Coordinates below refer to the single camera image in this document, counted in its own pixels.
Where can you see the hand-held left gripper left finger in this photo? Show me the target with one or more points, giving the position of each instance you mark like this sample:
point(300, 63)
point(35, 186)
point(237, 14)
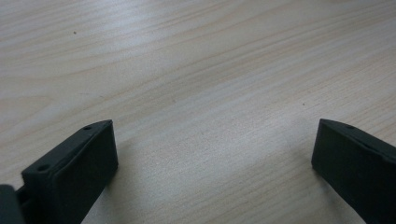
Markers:
point(74, 174)

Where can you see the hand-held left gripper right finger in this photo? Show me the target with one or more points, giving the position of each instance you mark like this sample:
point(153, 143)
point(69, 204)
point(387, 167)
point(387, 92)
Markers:
point(358, 168)

